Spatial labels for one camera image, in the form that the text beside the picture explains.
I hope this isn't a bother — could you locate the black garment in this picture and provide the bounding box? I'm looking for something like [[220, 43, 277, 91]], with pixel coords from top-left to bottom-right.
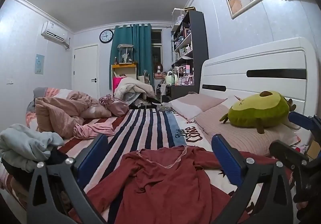
[[1, 147, 70, 189]]

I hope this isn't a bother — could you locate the white bed headboard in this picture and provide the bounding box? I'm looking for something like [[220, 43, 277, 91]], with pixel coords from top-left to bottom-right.
[[200, 37, 319, 115]]

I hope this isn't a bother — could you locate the black bookshelf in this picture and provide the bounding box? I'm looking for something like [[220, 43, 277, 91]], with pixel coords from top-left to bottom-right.
[[171, 8, 208, 88]]

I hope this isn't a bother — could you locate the striped fleece bed blanket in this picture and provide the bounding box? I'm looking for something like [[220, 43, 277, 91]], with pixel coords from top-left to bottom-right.
[[0, 87, 314, 224]]

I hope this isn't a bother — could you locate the pink striped pillow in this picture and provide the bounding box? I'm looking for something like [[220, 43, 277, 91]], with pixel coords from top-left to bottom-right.
[[194, 104, 299, 157]]

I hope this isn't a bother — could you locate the white air conditioner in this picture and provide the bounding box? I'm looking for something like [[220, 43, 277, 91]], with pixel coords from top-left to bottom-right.
[[41, 21, 70, 44]]

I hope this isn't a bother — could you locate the cluttered dark desk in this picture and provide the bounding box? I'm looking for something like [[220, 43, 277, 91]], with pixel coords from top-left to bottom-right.
[[156, 64, 201, 102]]

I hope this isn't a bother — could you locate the shiny mauve satin garment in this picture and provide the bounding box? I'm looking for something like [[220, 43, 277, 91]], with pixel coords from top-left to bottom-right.
[[99, 94, 129, 117]]

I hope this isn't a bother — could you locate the yellow wooden shelf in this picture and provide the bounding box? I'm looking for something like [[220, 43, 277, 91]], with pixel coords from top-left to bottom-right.
[[111, 63, 137, 83]]

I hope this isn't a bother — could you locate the green avocado plush toy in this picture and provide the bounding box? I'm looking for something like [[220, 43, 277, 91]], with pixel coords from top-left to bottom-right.
[[220, 90, 297, 134]]

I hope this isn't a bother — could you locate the white door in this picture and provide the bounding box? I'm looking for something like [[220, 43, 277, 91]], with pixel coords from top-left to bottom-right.
[[72, 45, 100, 98]]

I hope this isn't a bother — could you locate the brown pink crumpled duvet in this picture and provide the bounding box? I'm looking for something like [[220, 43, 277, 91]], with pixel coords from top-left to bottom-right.
[[35, 91, 112, 139]]

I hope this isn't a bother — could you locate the round wall clock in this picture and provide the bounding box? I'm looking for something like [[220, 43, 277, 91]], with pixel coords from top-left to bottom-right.
[[99, 29, 114, 44]]

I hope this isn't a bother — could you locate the beige blanket heap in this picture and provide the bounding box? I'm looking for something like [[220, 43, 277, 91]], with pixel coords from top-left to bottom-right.
[[114, 77, 156, 108]]

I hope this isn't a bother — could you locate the glass display case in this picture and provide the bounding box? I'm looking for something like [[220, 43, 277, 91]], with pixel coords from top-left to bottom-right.
[[118, 44, 133, 64]]

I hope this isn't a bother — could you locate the grey green clothes pile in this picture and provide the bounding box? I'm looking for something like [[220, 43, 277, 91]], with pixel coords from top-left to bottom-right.
[[1, 124, 65, 172]]

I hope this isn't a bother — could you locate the teal curtain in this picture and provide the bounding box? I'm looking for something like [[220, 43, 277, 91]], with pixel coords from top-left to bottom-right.
[[109, 24, 153, 84]]

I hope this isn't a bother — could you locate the dark red knit top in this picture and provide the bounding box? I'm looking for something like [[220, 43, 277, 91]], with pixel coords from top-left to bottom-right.
[[68, 145, 294, 224]]

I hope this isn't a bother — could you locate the blue wall poster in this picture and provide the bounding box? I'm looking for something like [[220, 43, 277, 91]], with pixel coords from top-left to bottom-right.
[[34, 54, 45, 75]]

